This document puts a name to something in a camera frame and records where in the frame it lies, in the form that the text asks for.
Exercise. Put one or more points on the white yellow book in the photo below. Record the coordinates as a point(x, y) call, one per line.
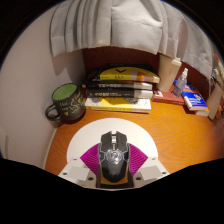
point(115, 105)

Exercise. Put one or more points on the blue cover book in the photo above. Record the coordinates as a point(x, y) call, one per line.
point(193, 96)

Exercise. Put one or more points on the red-brown flat book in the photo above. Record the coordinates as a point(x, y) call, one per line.
point(165, 97)

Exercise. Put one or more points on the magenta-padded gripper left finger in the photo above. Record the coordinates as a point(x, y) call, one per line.
point(75, 171)

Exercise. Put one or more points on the black grey gaming mouse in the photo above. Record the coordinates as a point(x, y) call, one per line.
point(113, 156)

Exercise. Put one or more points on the thick white book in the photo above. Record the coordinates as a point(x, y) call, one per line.
point(203, 112)

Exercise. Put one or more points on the white ceramic pitcher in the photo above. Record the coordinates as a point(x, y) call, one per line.
point(215, 101)

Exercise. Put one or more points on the clear spray bottle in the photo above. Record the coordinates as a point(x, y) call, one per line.
point(180, 85)

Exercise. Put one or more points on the cream lidded tumbler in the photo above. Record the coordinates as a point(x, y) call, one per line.
point(168, 75)

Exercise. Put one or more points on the round white printed mouse pad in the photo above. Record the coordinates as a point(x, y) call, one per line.
point(86, 136)

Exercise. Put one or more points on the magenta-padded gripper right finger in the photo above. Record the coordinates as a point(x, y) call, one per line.
point(151, 170)

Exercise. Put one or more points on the dark mug green inside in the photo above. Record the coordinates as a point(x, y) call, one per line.
point(70, 105)

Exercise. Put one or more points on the yellow black cover book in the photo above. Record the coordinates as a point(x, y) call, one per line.
point(130, 74)

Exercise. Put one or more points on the white pleated curtain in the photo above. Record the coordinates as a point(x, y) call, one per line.
point(126, 23)

